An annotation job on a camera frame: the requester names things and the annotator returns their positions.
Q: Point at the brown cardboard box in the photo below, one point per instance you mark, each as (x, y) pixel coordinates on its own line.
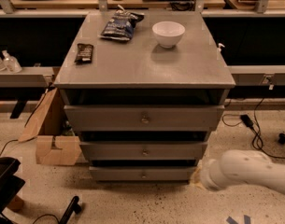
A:
(46, 126)

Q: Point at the dark snack bar wrapper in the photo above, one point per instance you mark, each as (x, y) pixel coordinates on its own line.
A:
(84, 53)

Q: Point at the grey drawer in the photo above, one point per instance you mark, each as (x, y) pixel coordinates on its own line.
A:
(144, 150)
(141, 173)
(144, 118)

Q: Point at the foam gripper body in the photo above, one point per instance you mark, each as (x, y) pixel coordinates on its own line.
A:
(206, 174)

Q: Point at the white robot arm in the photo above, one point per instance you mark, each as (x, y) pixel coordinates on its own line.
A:
(240, 167)

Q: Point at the small white pump bottle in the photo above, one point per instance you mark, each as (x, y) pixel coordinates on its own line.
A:
(219, 50)

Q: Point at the grey bottom drawer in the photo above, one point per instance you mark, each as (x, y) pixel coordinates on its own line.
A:
(141, 173)

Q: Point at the blue chip bag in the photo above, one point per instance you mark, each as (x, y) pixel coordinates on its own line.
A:
(121, 25)

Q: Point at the grey wooden drawer cabinet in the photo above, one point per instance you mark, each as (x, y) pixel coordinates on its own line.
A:
(141, 72)

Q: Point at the clear sanitizer bottle right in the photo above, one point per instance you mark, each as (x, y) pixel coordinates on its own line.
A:
(11, 63)

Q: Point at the grey top drawer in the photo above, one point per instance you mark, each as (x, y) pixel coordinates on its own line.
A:
(144, 118)

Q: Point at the black chair caster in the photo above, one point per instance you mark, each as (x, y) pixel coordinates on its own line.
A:
(281, 138)

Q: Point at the white ceramic bowl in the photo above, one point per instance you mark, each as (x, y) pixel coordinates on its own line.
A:
(168, 33)

